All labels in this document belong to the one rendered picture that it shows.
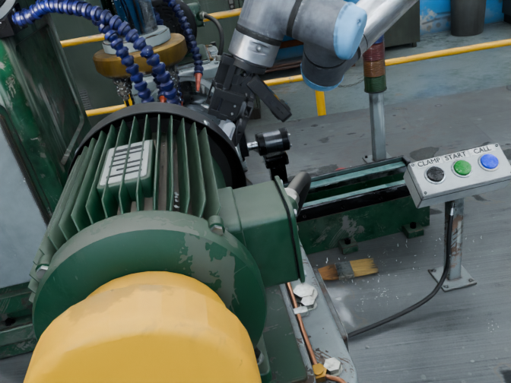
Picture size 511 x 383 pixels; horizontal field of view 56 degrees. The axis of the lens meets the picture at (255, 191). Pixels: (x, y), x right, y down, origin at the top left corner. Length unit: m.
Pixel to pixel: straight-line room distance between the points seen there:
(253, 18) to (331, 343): 0.61
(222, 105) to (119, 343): 0.72
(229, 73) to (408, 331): 0.59
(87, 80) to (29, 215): 3.47
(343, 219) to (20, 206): 0.67
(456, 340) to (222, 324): 0.74
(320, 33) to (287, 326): 0.56
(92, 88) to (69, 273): 4.08
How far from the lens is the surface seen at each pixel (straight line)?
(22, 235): 0.98
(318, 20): 0.87
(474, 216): 1.27
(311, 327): 0.48
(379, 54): 1.39
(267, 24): 0.90
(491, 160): 0.94
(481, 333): 0.98
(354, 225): 1.15
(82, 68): 4.35
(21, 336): 1.13
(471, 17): 6.01
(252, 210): 0.37
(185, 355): 0.26
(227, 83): 0.94
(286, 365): 0.43
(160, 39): 0.95
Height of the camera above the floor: 1.50
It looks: 29 degrees down
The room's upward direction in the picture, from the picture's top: 11 degrees counter-clockwise
